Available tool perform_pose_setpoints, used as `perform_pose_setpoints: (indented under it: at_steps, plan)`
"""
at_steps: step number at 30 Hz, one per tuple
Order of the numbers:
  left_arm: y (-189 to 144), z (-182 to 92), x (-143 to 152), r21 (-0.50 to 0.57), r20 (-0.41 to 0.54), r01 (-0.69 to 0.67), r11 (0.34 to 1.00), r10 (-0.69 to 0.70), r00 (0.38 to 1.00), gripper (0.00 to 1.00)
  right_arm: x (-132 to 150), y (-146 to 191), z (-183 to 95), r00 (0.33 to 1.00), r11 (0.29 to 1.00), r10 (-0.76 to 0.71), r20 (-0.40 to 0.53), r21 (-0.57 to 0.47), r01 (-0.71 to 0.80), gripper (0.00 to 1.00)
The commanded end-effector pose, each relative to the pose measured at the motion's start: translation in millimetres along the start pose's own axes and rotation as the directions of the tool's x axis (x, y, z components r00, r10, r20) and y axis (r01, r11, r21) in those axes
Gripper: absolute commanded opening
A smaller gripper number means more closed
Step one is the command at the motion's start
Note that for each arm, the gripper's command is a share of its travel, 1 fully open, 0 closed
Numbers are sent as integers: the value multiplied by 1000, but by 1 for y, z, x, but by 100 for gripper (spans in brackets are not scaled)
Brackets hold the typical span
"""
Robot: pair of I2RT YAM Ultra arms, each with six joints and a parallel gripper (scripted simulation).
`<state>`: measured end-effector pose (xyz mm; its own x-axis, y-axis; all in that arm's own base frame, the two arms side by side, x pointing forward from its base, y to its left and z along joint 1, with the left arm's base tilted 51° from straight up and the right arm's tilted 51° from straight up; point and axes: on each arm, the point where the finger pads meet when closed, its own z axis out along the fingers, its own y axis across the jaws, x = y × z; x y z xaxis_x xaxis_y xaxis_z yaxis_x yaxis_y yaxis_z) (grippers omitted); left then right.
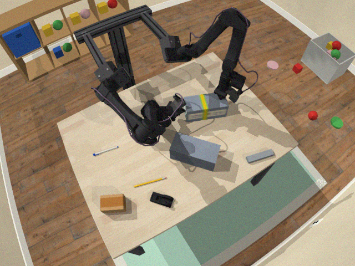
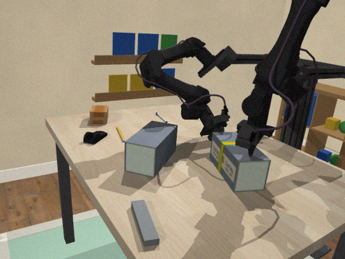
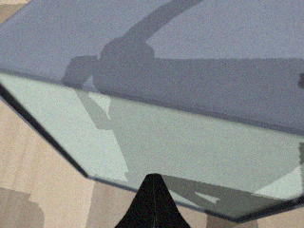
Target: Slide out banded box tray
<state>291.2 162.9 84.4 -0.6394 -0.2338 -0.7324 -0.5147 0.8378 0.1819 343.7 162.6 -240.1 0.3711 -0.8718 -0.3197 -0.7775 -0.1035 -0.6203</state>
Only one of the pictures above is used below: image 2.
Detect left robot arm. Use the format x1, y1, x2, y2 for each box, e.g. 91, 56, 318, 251
241, 0, 330, 117

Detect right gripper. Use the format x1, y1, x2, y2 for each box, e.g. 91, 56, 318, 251
200, 108, 229, 141

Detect small brown cardboard box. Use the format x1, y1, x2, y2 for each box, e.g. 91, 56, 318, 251
89, 105, 108, 124

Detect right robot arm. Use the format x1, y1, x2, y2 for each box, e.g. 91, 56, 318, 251
139, 37, 225, 120

